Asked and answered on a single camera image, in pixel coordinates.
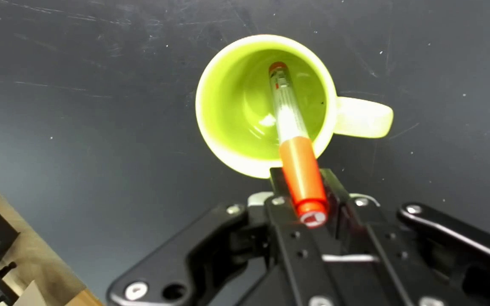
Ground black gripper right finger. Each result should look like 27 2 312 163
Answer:
317 167 490 306

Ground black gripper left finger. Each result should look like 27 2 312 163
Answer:
106 167 337 306

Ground red capped white marker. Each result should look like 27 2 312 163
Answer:
266 60 330 230

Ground yellow ceramic mug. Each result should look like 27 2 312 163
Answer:
194 33 397 182

